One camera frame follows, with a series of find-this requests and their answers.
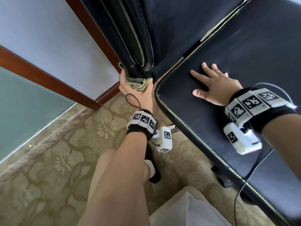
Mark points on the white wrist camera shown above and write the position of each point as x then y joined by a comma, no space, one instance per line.
240,139
163,138

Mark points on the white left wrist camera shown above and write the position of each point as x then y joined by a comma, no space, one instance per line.
163,138

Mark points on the frosted glass panel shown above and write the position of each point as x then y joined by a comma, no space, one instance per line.
28,110

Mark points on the black shoe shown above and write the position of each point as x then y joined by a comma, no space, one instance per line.
154,174

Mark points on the person's left hand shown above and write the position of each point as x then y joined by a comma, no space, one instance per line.
141,98

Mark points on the person's right forearm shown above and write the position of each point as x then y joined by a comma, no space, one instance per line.
284,143

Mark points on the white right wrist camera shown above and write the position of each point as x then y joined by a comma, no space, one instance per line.
240,139

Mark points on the white shorts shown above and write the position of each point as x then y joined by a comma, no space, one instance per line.
188,209

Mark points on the green cleaning cloth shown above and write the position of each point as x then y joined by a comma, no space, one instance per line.
136,82

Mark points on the white marker wristband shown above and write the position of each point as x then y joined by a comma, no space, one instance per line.
141,121
254,106

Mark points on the white marker left wristband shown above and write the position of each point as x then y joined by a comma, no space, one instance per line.
141,121

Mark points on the person's right hand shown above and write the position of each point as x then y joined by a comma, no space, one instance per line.
221,89

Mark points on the person's left forearm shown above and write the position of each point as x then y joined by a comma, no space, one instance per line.
117,186

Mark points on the black leather chair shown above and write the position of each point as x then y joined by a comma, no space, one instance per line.
188,35

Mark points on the white marker right wristband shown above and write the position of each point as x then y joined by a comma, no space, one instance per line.
254,106

